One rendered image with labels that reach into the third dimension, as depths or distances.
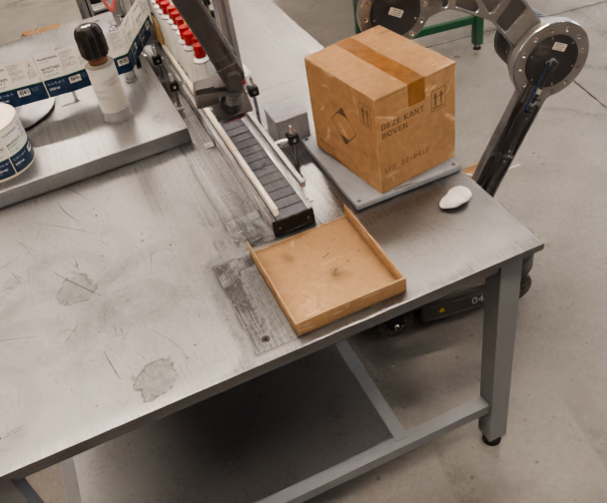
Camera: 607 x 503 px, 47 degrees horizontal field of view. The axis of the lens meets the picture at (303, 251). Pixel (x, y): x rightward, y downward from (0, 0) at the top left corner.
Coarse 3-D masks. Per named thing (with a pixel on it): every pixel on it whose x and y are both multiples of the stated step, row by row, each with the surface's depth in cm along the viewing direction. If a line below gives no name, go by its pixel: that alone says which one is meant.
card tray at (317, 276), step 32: (352, 224) 169; (256, 256) 161; (288, 256) 164; (320, 256) 163; (352, 256) 161; (384, 256) 156; (288, 288) 157; (320, 288) 155; (352, 288) 154; (384, 288) 148; (320, 320) 146
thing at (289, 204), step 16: (224, 128) 202; (240, 128) 201; (240, 144) 195; (256, 144) 194; (256, 160) 188; (256, 176) 182; (272, 176) 181; (272, 192) 177; (288, 192) 175; (288, 208) 171; (304, 208) 170
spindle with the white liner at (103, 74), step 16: (80, 32) 195; (96, 32) 196; (80, 48) 198; (96, 48) 197; (96, 64) 201; (112, 64) 203; (96, 80) 204; (112, 80) 205; (96, 96) 210; (112, 96) 207; (112, 112) 211; (128, 112) 214
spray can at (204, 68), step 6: (198, 42) 200; (198, 48) 198; (198, 54) 199; (204, 54) 200; (198, 60) 200; (204, 60) 200; (198, 66) 201; (204, 66) 201; (210, 66) 202; (198, 72) 202; (204, 72) 202; (210, 72) 203; (198, 78) 204; (204, 78) 203; (210, 108) 210
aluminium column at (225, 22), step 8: (216, 0) 217; (224, 0) 218; (216, 8) 219; (224, 8) 221; (216, 16) 223; (224, 16) 222; (224, 24) 223; (232, 24) 224; (224, 32) 224; (232, 32) 225; (232, 40) 227; (240, 56) 232
